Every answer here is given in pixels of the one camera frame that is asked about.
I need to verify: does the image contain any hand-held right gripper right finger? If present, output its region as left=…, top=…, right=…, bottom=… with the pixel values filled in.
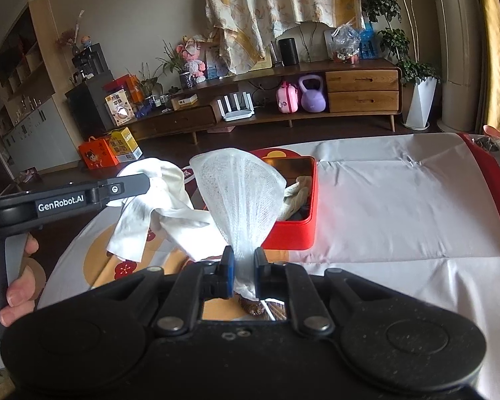
left=253, top=247, right=397, bottom=337

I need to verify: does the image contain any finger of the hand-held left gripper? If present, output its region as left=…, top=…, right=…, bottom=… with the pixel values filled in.
left=94, top=174, right=153, bottom=207

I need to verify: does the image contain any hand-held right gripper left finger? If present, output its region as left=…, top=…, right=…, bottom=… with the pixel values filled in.
left=87, top=246, right=236, bottom=337

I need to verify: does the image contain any plain white cloth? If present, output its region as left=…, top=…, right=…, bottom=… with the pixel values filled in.
left=106, top=157, right=226, bottom=263

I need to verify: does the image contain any brown bead string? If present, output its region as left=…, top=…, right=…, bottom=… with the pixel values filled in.
left=235, top=294, right=286, bottom=322

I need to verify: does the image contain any red tin box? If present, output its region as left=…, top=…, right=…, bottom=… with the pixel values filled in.
left=249, top=147, right=320, bottom=251

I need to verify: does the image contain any white mesh cloth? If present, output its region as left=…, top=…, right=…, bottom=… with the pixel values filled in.
left=189, top=147, right=288, bottom=297

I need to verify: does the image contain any person's left hand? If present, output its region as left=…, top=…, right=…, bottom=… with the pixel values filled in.
left=0, top=233, right=48, bottom=328

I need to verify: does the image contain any yellow carton box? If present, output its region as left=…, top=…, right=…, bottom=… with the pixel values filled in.
left=108, top=127, right=143, bottom=163

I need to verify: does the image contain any orange gift box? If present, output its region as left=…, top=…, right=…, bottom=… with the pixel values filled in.
left=78, top=135, right=120, bottom=171

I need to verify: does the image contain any white brown snack box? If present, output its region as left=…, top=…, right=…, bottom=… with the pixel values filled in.
left=104, top=89, right=136, bottom=126

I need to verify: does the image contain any black mini fridge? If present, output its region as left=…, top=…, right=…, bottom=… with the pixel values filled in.
left=64, top=79, right=116, bottom=132

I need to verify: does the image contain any small cream box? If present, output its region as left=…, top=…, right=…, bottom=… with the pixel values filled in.
left=170, top=93, right=199, bottom=111

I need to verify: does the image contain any red orange gift bag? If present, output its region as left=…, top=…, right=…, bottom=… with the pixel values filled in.
left=104, top=74, right=145, bottom=103

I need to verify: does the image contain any small green potted plant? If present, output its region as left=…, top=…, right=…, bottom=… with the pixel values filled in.
left=127, top=62, right=163, bottom=99

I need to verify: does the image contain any potted orchid plant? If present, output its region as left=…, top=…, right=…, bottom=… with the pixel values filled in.
left=156, top=40, right=197, bottom=91

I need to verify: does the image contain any white router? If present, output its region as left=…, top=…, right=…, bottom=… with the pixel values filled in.
left=215, top=93, right=255, bottom=123

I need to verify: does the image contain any black coffee machine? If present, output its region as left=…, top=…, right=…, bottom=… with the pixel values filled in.
left=70, top=42, right=107, bottom=82

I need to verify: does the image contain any pink plush doll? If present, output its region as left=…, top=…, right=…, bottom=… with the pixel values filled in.
left=177, top=35, right=207, bottom=84

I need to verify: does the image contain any blue picture box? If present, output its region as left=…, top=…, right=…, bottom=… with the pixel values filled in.
left=205, top=45, right=228, bottom=79

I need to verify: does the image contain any dried flower bunch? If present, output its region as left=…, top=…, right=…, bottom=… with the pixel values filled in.
left=56, top=8, right=86, bottom=55

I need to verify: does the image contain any pink small case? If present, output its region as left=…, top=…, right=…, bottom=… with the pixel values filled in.
left=276, top=81, right=300, bottom=114

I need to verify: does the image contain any purple kettlebell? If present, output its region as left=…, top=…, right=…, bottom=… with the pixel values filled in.
left=297, top=74, right=328, bottom=113

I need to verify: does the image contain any wooden television cabinet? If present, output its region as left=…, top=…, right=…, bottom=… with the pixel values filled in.
left=120, top=58, right=403, bottom=145

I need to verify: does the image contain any black cylinder speaker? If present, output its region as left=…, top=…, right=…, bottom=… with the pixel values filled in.
left=277, top=37, right=300, bottom=67

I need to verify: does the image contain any floral cloth cover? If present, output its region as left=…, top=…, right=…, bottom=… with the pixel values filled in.
left=204, top=0, right=366, bottom=72

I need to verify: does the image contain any potted tree white planter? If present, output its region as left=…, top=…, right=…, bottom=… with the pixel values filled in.
left=360, top=0, right=443, bottom=130

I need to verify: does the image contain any clear plastic bag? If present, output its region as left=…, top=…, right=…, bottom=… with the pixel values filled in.
left=331, top=24, right=361, bottom=64

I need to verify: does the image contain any blue packet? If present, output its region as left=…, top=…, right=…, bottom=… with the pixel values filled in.
left=358, top=22, right=380, bottom=60

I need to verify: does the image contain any white standing air conditioner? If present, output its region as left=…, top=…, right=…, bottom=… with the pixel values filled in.
left=427, top=0, right=484, bottom=134

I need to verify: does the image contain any yellow curtain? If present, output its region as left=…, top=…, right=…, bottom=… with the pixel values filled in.
left=474, top=0, right=500, bottom=134

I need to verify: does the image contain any wall shelf unit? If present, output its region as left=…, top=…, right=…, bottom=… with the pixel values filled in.
left=0, top=0, right=82, bottom=172

